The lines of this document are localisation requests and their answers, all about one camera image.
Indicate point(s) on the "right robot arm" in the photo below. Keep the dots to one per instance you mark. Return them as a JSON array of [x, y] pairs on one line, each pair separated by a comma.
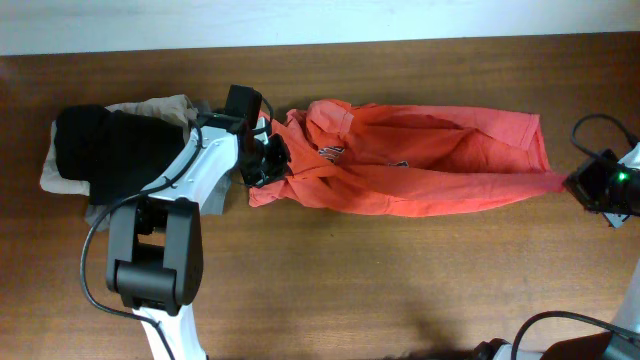
[[562, 264]]

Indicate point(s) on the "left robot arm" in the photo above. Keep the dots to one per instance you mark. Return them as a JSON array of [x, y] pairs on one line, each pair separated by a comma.
[[155, 252]]

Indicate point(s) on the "beige folded garment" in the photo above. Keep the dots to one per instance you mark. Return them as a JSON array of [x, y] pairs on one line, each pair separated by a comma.
[[176, 110]]

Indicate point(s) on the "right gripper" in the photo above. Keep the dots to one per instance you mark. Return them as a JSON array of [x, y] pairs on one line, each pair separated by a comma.
[[580, 182]]

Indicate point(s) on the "grey folded garment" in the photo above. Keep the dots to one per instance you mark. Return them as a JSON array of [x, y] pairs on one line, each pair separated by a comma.
[[215, 197]]

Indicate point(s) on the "red printed t-shirt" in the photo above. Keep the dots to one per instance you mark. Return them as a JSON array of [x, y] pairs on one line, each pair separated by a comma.
[[410, 160]]

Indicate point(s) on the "black folded garment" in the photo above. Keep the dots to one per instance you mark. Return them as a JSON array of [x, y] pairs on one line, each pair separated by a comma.
[[117, 153]]

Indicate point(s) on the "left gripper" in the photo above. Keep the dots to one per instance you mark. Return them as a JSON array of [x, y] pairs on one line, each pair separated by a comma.
[[281, 155]]

